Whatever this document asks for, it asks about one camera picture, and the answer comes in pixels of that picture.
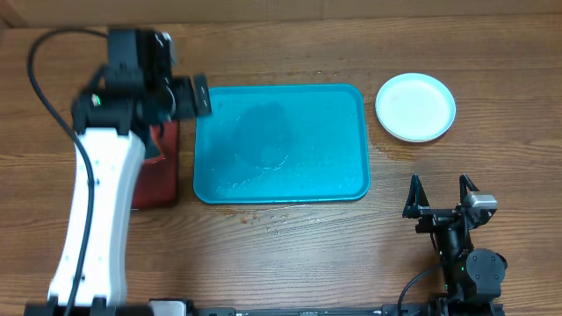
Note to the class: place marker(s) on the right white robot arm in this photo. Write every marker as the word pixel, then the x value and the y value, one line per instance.
pixel 472 276

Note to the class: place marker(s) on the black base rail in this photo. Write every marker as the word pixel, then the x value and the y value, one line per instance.
pixel 307 311

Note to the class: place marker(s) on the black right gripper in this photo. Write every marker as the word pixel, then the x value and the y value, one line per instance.
pixel 416 207

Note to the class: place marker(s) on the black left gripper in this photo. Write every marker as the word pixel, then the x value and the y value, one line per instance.
pixel 180 93

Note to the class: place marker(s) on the dark red tray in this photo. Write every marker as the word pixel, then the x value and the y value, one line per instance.
pixel 157 184

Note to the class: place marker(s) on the red green sponge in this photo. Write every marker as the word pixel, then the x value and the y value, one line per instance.
pixel 152 151

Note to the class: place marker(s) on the teal plastic tray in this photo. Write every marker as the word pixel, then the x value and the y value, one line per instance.
pixel 279 144

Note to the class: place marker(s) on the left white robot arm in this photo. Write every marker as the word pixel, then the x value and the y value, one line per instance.
pixel 110 127

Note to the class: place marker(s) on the light blue plate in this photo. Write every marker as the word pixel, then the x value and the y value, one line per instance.
pixel 415 107

